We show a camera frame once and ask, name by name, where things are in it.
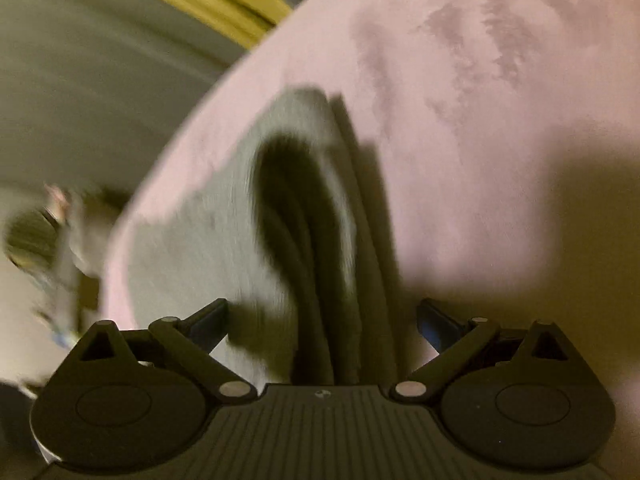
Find grey sweatpants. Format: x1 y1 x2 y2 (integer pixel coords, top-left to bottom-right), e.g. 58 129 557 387
126 88 398 388

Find pink fleece bed blanket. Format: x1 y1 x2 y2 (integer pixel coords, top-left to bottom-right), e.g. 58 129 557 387
102 0 640 461

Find grey curtain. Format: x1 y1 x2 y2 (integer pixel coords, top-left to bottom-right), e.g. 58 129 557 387
0 0 362 196

